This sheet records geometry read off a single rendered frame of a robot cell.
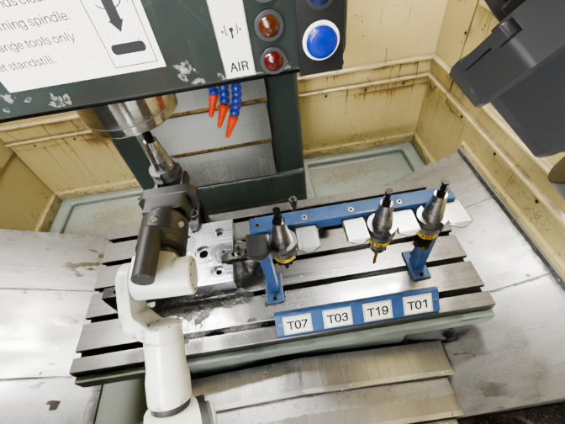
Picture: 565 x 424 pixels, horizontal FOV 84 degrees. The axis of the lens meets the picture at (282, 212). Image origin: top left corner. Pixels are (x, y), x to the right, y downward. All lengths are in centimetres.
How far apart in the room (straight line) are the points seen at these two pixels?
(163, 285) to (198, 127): 71
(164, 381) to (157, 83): 44
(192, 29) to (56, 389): 128
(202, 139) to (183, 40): 85
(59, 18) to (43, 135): 152
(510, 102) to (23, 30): 37
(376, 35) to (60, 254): 163
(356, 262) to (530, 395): 56
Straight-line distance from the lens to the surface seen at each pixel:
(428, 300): 96
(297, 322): 90
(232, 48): 34
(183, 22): 34
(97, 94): 39
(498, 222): 133
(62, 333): 149
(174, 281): 54
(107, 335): 112
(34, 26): 38
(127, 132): 57
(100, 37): 36
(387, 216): 67
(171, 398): 61
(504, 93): 19
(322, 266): 102
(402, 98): 175
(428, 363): 113
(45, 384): 144
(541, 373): 118
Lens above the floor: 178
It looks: 50 degrees down
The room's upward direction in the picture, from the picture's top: 10 degrees counter-clockwise
